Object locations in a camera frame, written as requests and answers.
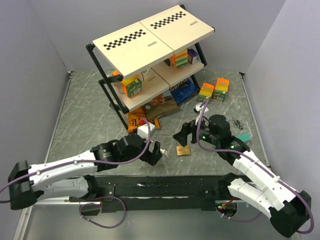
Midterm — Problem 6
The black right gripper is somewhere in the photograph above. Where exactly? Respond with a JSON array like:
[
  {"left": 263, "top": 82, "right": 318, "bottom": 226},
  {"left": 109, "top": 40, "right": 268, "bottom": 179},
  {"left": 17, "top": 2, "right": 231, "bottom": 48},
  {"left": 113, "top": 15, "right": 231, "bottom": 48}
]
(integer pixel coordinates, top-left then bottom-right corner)
[{"left": 172, "top": 113, "right": 220, "bottom": 147}]

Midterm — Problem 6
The silver key pair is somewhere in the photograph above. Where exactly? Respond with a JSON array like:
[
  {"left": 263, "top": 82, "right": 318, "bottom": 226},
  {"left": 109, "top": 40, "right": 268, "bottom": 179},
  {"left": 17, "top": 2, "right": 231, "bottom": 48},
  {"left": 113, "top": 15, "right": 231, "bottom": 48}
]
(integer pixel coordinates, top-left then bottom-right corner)
[{"left": 160, "top": 149, "right": 169, "bottom": 158}]

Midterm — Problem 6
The large brass padlock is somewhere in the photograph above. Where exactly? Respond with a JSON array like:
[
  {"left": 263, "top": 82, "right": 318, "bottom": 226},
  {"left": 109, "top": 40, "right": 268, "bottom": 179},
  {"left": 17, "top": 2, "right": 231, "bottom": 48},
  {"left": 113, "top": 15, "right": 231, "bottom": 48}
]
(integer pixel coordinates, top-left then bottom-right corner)
[{"left": 176, "top": 142, "right": 191, "bottom": 157}]

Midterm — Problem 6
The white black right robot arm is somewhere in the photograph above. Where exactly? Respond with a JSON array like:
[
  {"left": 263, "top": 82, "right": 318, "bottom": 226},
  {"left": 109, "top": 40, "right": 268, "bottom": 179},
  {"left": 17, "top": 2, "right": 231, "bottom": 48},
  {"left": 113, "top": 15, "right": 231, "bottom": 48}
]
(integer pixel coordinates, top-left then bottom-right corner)
[{"left": 173, "top": 114, "right": 314, "bottom": 238}]

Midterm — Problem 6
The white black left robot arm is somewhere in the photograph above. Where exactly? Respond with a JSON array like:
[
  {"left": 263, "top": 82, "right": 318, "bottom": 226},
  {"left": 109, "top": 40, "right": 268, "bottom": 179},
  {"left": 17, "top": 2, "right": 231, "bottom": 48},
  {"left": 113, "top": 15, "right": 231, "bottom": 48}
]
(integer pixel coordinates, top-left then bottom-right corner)
[{"left": 8, "top": 134, "right": 163, "bottom": 210}]

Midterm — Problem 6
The brown chips bag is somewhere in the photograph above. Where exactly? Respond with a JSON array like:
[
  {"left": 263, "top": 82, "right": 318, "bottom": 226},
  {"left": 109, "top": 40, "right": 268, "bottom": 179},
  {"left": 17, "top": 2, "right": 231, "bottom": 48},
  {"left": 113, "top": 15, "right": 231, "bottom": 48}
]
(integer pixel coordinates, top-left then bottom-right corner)
[{"left": 142, "top": 90, "right": 180, "bottom": 120}]

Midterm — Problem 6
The orange Kettle chips bag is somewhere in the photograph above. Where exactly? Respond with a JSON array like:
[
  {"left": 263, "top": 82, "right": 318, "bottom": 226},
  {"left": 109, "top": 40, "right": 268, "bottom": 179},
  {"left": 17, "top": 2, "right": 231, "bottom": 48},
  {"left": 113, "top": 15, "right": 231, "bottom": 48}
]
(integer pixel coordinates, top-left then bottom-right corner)
[{"left": 127, "top": 106, "right": 160, "bottom": 133}]

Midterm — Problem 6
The blue snack bag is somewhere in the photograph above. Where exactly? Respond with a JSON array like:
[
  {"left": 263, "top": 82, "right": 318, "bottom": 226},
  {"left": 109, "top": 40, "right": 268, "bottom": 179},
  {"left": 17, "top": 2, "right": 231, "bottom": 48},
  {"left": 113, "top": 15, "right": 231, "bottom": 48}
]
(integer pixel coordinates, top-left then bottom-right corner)
[{"left": 169, "top": 79, "right": 198, "bottom": 106}]

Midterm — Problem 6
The orange green box left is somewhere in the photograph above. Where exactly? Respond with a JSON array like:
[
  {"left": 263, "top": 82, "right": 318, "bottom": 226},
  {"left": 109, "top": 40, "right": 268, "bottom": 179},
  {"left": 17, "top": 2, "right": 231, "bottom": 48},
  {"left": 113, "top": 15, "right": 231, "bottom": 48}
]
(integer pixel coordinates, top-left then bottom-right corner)
[{"left": 197, "top": 83, "right": 215, "bottom": 103}]

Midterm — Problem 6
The orange green box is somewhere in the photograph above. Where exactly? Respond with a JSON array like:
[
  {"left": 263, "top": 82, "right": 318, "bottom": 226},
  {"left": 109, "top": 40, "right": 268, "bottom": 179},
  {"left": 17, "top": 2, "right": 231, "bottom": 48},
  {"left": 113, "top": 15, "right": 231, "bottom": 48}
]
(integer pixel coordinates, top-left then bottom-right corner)
[
  {"left": 197, "top": 83, "right": 215, "bottom": 103},
  {"left": 213, "top": 78, "right": 230, "bottom": 102}
]

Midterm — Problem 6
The teal rectangular box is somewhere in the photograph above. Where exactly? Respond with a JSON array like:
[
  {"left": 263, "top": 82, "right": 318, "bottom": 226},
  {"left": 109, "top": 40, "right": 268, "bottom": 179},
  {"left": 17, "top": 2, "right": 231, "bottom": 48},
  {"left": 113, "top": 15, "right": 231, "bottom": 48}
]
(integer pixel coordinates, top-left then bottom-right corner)
[{"left": 236, "top": 133, "right": 251, "bottom": 143}]

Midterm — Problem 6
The orange green box right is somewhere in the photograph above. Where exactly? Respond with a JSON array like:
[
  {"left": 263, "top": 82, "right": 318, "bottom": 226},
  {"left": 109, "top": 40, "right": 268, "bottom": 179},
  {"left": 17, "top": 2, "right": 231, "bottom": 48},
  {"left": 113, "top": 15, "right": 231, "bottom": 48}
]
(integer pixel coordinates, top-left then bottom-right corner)
[{"left": 213, "top": 78, "right": 230, "bottom": 102}]

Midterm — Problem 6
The green yellow box on shelf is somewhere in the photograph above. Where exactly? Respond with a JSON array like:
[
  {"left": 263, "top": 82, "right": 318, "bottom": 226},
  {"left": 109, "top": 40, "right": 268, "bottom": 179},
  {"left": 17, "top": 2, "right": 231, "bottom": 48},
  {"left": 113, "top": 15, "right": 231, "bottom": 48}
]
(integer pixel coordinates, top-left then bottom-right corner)
[{"left": 120, "top": 75, "right": 142, "bottom": 98}]

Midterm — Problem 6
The white carton on shelf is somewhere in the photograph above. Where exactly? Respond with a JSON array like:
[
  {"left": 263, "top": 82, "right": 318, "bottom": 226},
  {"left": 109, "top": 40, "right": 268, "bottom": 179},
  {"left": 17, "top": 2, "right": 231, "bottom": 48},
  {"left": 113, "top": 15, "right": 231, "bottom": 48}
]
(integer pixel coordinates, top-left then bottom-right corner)
[{"left": 140, "top": 68, "right": 151, "bottom": 82}]

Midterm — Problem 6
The orange bottle on shelf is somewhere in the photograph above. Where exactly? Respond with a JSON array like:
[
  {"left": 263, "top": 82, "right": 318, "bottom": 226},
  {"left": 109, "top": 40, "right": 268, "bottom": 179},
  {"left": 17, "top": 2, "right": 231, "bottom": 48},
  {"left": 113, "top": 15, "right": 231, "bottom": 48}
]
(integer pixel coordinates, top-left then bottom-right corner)
[{"left": 111, "top": 70, "right": 123, "bottom": 91}]

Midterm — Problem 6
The stacked sponges pack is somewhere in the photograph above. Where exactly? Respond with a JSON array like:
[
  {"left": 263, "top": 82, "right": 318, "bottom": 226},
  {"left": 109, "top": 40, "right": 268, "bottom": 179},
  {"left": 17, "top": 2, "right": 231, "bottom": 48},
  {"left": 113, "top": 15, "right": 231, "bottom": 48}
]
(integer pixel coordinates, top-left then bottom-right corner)
[{"left": 170, "top": 48, "right": 189, "bottom": 69}]

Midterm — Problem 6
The purple white small box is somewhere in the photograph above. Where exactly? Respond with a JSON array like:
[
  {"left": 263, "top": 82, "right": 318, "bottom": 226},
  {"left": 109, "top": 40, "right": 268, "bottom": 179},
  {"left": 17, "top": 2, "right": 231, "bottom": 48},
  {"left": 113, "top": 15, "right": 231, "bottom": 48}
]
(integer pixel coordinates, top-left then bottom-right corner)
[{"left": 187, "top": 48, "right": 199, "bottom": 65}]

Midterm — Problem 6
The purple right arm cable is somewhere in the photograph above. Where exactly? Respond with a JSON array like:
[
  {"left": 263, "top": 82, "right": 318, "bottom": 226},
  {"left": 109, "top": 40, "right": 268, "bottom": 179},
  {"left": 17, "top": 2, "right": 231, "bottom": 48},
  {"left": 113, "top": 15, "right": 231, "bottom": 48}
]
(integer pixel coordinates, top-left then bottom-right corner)
[{"left": 196, "top": 101, "right": 315, "bottom": 235}]

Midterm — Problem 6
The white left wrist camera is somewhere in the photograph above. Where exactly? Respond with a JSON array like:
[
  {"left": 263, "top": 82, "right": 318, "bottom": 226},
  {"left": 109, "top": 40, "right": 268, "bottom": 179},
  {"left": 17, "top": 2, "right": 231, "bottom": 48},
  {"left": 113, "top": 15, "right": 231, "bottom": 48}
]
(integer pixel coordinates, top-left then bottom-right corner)
[{"left": 137, "top": 118, "right": 157, "bottom": 139}]

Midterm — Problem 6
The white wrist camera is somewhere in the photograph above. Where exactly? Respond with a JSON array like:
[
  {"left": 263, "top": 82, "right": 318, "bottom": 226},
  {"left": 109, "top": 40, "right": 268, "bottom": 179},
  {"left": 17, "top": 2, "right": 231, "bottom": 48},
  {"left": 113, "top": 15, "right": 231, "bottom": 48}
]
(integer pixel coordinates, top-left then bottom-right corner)
[
  {"left": 193, "top": 101, "right": 209, "bottom": 115},
  {"left": 137, "top": 118, "right": 157, "bottom": 139}
]

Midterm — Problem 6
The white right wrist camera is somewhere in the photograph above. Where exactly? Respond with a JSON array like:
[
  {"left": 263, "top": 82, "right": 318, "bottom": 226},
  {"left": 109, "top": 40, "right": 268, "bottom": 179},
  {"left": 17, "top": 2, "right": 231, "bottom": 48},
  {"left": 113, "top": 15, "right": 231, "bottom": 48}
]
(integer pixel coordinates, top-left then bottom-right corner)
[{"left": 193, "top": 101, "right": 209, "bottom": 115}]

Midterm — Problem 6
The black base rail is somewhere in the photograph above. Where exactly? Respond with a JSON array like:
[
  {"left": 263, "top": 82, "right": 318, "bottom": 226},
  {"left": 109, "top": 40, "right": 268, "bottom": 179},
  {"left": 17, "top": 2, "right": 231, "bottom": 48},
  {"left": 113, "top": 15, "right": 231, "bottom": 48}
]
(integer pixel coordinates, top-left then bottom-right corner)
[{"left": 68, "top": 174, "right": 251, "bottom": 213}]

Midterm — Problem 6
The black frame cream shelf rack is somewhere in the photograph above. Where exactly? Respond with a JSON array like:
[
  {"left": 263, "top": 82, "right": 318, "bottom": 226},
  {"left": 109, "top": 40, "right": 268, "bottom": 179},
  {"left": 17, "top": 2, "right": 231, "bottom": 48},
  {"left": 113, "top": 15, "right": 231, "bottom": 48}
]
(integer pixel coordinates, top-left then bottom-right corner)
[{"left": 85, "top": 4, "right": 216, "bottom": 128}]

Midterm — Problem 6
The aluminium frame rail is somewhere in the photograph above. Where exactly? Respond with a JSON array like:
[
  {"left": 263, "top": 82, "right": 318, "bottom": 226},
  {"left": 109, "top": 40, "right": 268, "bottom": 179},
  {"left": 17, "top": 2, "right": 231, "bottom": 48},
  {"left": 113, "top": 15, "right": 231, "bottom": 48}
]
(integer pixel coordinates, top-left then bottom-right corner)
[{"left": 23, "top": 197, "right": 73, "bottom": 206}]

